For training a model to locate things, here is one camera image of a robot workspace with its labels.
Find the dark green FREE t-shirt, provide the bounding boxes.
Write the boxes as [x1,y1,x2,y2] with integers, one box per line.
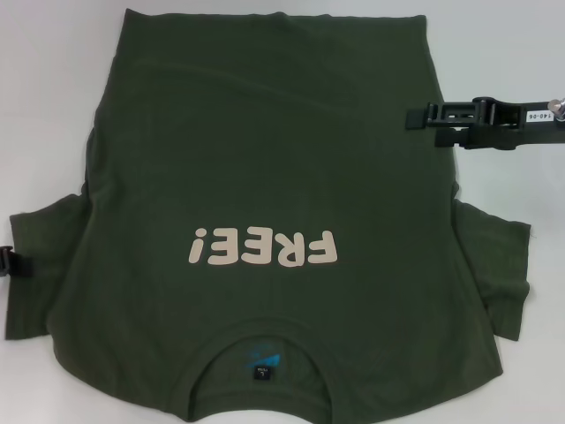
[4,6,533,424]

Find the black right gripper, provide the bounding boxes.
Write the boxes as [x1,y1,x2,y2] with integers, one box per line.
[405,97,565,152]

